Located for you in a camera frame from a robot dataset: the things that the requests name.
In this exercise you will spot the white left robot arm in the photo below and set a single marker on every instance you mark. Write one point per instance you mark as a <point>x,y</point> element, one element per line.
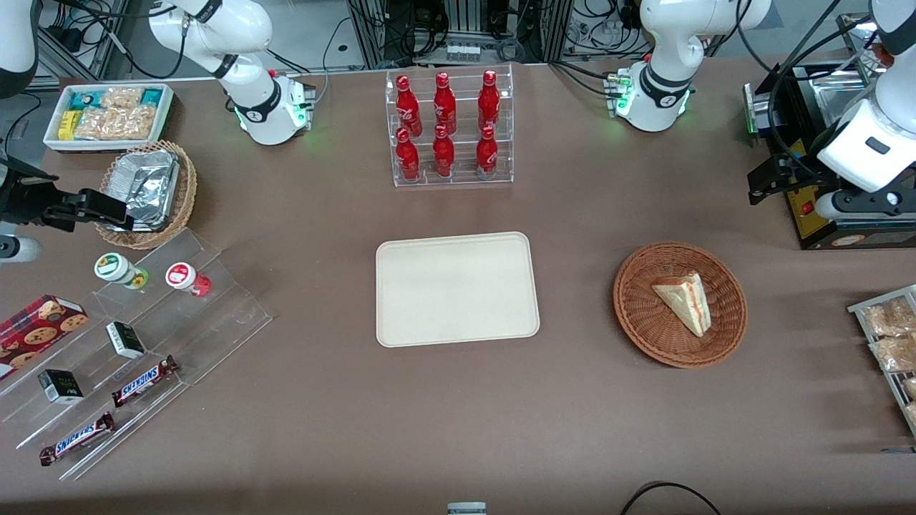
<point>658,96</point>

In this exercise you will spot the grey device edge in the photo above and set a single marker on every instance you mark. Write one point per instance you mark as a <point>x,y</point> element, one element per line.
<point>466,509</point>

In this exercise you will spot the black food warmer appliance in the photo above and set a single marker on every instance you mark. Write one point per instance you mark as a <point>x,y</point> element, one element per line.
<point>812,229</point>

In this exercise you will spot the clear acrylic stepped display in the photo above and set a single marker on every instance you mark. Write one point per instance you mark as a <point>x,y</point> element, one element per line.
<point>215,322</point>

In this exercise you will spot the snickers bar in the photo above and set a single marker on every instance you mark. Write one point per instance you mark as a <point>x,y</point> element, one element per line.
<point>143,381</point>
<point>77,438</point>

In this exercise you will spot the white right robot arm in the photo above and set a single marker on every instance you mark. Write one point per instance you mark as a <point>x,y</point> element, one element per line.
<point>263,107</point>

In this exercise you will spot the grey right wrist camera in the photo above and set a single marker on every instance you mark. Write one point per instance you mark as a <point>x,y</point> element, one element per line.
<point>18,250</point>

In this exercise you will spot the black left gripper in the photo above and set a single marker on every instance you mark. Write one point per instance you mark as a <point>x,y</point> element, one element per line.
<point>799,169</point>

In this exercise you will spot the green lid cup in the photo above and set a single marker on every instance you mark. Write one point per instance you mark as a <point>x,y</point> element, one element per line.
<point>114,267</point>

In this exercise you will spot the aluminium frame equipment rack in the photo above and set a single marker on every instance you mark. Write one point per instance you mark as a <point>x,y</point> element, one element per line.
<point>465,21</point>

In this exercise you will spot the beige plastic tray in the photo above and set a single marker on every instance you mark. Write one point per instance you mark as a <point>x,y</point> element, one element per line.
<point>458,290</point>

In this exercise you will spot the tray of packaged snacks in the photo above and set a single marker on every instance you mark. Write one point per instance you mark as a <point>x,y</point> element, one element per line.
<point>859,309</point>

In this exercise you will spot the triangular sandwich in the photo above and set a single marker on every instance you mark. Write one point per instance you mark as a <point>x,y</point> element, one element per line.
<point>687,300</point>

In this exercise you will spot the small black box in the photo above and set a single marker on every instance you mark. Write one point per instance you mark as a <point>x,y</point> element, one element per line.
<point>61,387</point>
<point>126,340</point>

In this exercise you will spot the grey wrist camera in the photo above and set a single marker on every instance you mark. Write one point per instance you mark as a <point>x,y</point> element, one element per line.
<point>18,250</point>
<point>851,206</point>

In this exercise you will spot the clear bag of crackers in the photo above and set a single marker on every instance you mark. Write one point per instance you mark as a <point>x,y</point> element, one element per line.
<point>911,390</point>
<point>894,354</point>
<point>891,317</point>

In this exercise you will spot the red cookie box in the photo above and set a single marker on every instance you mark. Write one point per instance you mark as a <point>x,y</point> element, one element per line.
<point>36,332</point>

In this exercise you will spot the steel warmer pan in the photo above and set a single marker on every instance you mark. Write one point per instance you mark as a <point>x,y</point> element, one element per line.
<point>841,96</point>

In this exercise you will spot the brown round wicker basket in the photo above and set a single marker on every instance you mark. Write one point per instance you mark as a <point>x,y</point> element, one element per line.
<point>644,315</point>

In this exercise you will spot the red cola bottle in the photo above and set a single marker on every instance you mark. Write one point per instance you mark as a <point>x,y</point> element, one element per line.
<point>486,154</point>
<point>444,156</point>
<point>408,107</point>
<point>444,104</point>
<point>489,100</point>
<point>408,159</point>

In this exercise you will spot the light wicker basket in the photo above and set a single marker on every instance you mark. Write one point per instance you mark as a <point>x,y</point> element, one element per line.
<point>187,186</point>

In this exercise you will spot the red lid cup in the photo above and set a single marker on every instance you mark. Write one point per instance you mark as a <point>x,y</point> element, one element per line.
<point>182,277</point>

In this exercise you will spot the small rice cracker bag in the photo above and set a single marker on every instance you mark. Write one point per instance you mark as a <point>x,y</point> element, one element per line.
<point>123,97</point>

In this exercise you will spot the yellow snack packet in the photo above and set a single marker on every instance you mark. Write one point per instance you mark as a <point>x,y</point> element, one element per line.
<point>69,125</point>

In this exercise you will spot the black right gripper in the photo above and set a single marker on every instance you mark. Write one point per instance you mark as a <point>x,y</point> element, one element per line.
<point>21,201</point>

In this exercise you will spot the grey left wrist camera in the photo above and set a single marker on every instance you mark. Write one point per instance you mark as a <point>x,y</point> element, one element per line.
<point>851,206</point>

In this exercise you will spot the silver foil trays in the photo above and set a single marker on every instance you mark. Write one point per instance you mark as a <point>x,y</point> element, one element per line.
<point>147,186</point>

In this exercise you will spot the large rice cracker bag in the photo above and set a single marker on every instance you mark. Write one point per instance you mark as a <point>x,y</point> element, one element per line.
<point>118,123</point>

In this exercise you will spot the white power strip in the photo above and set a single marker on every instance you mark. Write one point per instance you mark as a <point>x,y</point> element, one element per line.
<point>461,52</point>

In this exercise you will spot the white rectangular snack bin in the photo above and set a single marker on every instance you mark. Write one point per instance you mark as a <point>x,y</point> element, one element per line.
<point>51,139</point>

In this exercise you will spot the teal snack packet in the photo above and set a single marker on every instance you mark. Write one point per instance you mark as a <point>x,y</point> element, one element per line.
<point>84,100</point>

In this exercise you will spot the clear acrylic bottle rack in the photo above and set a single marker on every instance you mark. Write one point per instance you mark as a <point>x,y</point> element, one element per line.
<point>461,180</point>

